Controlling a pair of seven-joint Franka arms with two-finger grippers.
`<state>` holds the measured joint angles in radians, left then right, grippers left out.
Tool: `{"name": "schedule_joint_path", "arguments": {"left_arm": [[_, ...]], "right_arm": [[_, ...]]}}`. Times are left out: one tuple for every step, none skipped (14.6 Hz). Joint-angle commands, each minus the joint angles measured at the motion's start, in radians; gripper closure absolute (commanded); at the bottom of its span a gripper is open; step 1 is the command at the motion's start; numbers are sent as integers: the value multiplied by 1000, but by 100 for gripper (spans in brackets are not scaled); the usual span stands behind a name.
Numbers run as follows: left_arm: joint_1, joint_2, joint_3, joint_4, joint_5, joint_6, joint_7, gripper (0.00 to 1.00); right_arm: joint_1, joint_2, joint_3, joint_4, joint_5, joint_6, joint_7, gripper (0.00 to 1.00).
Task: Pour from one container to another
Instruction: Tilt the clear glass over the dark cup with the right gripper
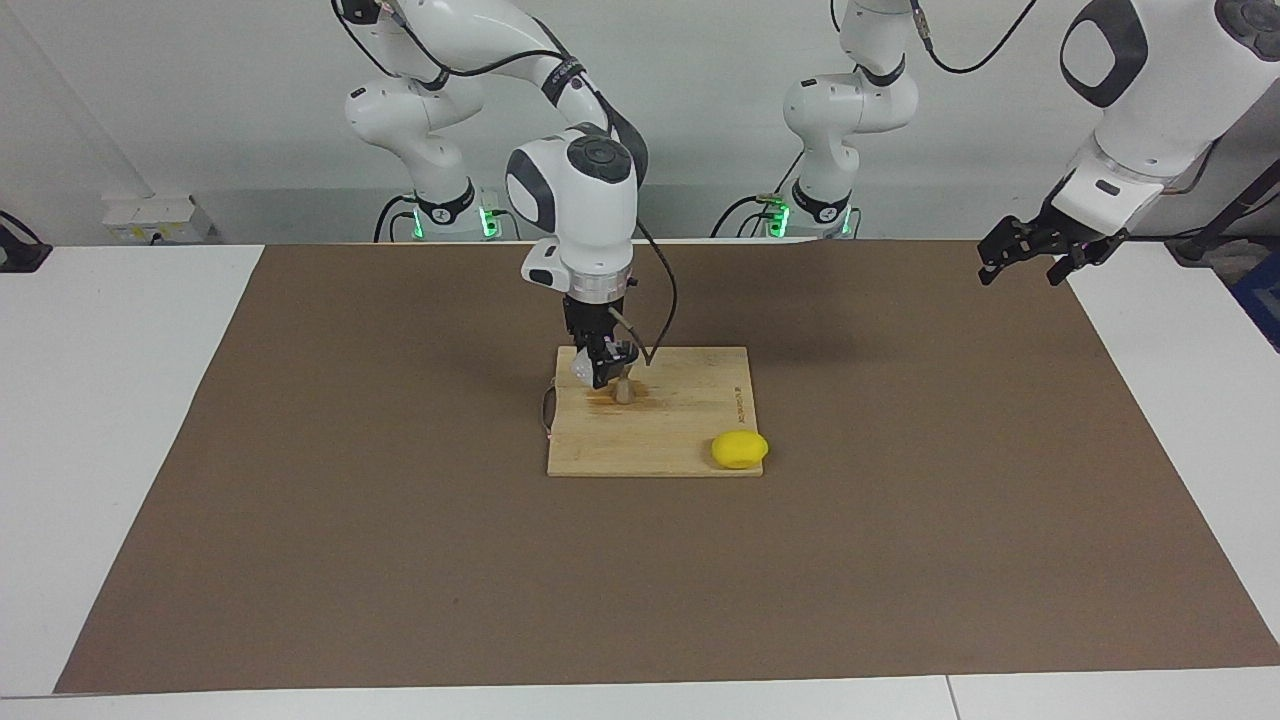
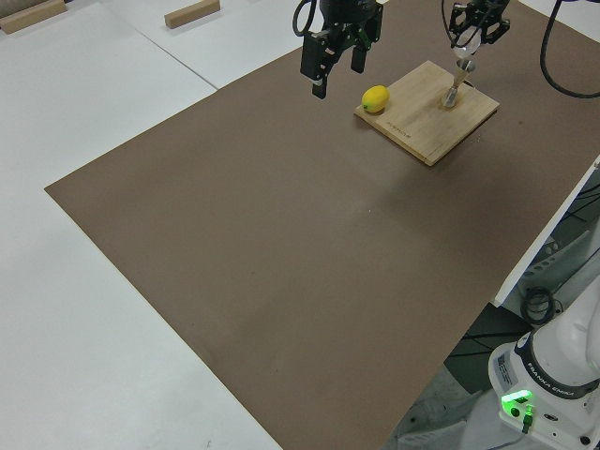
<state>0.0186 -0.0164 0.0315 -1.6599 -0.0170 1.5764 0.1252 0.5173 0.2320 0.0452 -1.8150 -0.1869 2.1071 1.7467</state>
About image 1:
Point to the black stand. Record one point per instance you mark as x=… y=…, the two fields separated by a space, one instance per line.
x=1225 y=215

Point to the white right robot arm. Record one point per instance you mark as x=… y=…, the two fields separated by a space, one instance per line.
x=590 y=200

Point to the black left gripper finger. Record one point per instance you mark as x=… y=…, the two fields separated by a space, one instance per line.
x=622 y=352
x=598 y=365

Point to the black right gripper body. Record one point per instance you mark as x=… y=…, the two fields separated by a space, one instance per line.
x=1080 y=235

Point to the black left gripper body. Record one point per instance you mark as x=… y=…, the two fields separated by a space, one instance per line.
x=595 y=315

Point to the clear shot glass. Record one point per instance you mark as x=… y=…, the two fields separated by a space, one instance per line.
x=580 y=371

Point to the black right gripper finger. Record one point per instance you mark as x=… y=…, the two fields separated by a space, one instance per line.
x=1010 y=245
x=1075 y=265

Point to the blue box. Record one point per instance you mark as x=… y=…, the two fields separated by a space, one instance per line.
x=1262 y=300

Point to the steel double jigger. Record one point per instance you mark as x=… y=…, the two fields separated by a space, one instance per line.
x=624 y=392

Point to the white power strip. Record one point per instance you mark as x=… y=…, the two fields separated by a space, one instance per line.
x=155 y=220

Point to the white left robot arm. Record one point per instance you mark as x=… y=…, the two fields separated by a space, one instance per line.
x=1170 y=80

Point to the brown table mat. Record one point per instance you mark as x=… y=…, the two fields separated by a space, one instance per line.
x=640 y=580

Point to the black clamp mount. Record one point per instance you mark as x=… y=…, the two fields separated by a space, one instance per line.
x=20 y=250

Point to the yellow lemon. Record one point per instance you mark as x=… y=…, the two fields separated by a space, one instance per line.
x=740 y=450

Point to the bamboo cutting board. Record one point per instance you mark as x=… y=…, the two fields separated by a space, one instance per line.
x=680 y=430

